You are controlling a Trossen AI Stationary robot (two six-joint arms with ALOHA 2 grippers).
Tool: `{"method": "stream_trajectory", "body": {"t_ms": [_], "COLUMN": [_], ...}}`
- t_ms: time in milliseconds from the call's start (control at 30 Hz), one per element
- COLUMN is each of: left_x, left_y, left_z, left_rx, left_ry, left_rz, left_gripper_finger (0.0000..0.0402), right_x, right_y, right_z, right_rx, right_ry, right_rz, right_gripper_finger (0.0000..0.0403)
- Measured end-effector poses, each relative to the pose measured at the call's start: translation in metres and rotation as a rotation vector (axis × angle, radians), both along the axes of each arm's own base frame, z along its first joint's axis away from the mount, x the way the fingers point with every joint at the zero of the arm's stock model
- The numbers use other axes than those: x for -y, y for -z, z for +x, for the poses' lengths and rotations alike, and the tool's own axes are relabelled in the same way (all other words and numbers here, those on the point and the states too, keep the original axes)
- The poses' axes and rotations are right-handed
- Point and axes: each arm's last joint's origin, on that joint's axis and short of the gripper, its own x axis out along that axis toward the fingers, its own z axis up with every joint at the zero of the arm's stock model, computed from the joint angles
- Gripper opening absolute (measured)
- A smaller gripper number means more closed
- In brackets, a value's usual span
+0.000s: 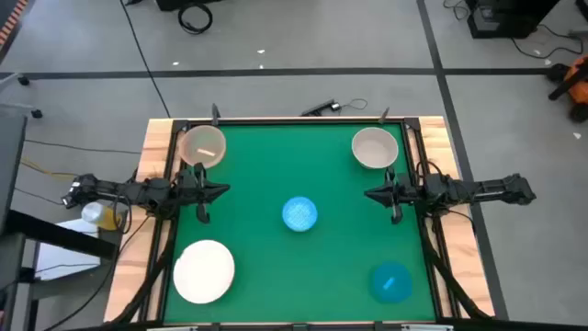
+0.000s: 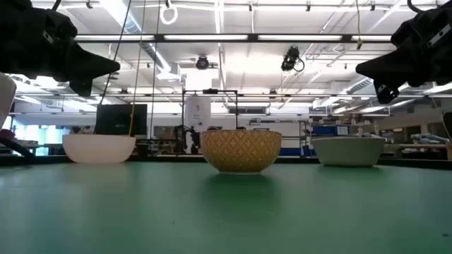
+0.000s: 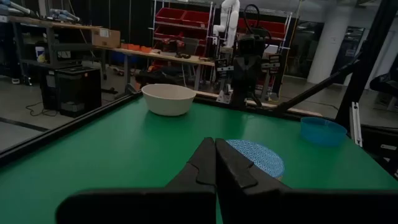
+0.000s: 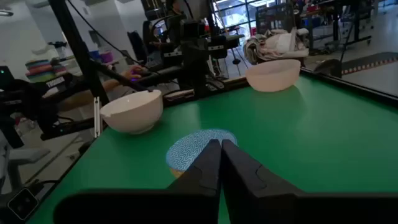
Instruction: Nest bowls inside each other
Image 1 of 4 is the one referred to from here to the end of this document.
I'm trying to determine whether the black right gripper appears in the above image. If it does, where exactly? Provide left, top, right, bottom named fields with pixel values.
left=363, top=166, right=422, bottom=226

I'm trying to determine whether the yellow cable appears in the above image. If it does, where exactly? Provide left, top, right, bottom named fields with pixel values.
left=19, top=157, right=79, bottom=178

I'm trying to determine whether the black cable sleeve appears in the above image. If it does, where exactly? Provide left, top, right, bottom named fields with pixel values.
left=107, top=215, right=181, bottom=328
left=421, top=219, right=492, bottom=322

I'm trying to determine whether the black cable on floor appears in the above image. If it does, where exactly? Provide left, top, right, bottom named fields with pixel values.
left=510, top=22, right=581, bottom=61

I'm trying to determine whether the tan bowl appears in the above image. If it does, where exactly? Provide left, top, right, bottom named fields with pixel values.
left=177, top=124, right=228, bottom=169

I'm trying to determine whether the small light blue bowl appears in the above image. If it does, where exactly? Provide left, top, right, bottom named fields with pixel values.
left=281, top=196, right=319, bottom=233

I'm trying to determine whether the chair base with casters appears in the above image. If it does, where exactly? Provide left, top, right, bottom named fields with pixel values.
left=0, top=71, right=44, bottom=120

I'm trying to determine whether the thin black cable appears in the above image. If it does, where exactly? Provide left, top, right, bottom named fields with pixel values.
left=41, top=214, right=152, bottom=331

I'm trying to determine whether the bottle with yellow liquid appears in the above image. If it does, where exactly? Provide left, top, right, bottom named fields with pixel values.
left=81, top=200, right=123, bottom=232

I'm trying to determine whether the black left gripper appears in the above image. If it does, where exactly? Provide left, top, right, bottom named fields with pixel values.
left=176, top=162, right=232, bottom=225

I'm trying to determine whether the black power strip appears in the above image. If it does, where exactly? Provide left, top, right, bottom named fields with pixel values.
left=300, top=97, right=342, bottom=118

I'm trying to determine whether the black equipment box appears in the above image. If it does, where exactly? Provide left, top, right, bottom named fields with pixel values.
left=466, top=0, right=562, bottom=40

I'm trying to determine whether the coiled black cable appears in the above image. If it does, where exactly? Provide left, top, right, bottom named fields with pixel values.
left=177, top=2, right=214, bottom=36

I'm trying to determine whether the green table mat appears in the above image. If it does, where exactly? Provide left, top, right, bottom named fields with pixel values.
left=163, top=122, right=436, bottom=323

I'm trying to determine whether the translucent dark blue bowl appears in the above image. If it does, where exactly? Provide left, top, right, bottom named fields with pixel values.
left=369, top=260, right=413, bottom=305

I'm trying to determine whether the long black floor cable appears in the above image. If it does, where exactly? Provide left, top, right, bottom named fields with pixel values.
left=119, top=0, right=172, bottom=119

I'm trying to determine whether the orange black striped mat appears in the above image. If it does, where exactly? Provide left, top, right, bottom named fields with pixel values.
left=0, top=0, right=30, bottom=48

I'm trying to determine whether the beige bowl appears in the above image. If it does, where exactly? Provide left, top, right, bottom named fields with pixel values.
left=351, top=126, right=400, bottom=170

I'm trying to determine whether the black table frame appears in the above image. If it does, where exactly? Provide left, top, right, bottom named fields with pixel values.
left=137, top=117, right=460, bottom=331

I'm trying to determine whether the orange wheeled machine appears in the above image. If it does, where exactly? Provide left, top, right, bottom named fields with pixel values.
left=546, top=53, right=588, bottom=124

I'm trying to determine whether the white sheet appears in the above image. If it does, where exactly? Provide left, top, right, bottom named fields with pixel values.
left=34, top=218, right=103, bottom=282

